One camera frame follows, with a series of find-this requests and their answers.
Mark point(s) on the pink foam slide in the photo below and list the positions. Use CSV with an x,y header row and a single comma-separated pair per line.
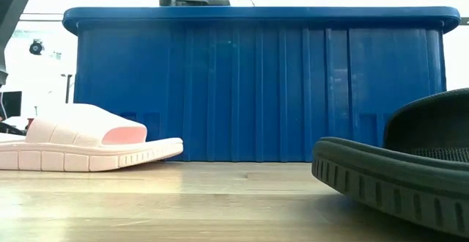
x,y
73,128

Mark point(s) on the black foam slide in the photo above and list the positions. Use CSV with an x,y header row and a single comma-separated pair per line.
x,y
403,183

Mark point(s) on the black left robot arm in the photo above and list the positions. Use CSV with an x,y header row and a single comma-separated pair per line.
x,y
14,14

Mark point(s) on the blue plastic bin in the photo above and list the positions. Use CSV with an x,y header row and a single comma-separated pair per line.
x,y
220,88

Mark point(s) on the thin black stand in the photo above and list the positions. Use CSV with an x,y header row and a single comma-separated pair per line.
x,y
67,89

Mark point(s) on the black round device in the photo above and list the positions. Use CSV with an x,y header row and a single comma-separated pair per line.
x,y
36,47

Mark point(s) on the red box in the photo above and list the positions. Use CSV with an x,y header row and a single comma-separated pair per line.
x,y
30,121

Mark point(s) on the black flat monitor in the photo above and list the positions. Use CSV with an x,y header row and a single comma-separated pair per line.
x,y
11,104

